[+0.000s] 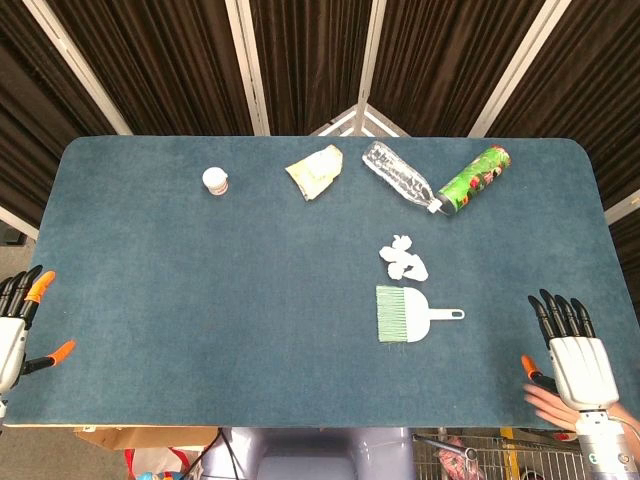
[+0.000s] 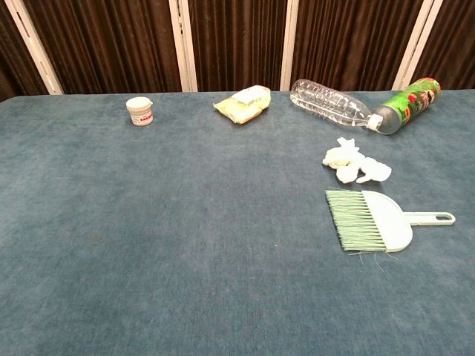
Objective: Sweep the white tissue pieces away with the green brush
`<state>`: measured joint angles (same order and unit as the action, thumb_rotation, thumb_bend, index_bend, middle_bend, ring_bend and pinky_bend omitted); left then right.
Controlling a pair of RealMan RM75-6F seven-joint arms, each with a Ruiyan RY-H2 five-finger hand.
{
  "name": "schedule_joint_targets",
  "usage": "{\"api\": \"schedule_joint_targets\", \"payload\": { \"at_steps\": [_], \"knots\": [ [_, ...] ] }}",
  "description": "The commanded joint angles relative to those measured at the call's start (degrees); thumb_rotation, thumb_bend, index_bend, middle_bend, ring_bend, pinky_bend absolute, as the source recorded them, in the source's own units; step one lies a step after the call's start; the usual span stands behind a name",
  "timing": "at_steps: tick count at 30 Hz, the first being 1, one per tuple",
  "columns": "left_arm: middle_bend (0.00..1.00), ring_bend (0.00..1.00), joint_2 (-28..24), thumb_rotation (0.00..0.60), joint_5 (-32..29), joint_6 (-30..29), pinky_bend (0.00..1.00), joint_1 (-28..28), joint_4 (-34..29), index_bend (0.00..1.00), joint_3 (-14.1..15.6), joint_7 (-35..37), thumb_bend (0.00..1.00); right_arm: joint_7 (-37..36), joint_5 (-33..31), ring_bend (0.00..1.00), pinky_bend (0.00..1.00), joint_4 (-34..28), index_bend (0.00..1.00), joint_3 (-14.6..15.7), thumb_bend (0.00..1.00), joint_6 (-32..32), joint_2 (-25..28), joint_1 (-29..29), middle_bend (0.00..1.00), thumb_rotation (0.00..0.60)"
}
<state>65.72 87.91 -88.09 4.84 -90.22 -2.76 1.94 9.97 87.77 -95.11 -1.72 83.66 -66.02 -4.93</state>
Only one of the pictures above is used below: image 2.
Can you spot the large white tissue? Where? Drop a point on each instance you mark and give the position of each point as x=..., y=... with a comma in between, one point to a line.
x=341, y=154

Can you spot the white tissue wad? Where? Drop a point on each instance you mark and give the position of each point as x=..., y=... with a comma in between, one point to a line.
x=375, y=170

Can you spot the pale green hand broom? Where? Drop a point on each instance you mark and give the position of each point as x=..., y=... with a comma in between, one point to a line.
x=386, y=219

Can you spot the blue velvet table cloth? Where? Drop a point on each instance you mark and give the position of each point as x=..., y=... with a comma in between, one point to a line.
x=185, y=222

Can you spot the small white plastic jar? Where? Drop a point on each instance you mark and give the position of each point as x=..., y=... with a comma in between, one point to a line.
x=141, y=113

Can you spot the clear plastic water bottle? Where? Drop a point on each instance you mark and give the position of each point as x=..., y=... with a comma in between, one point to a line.
x=328, y=102

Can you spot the dark brown curtain panel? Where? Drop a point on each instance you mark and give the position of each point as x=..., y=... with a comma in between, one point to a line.
x=452, y=41
x=237, y=41
x=11, y=63
x=107, y=44
x=352, y=37

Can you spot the white metal screen post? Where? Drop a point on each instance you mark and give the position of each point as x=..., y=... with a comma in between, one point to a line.
x=415, y=48
x=289, y=44
x=35, y=48
x=183, y=48

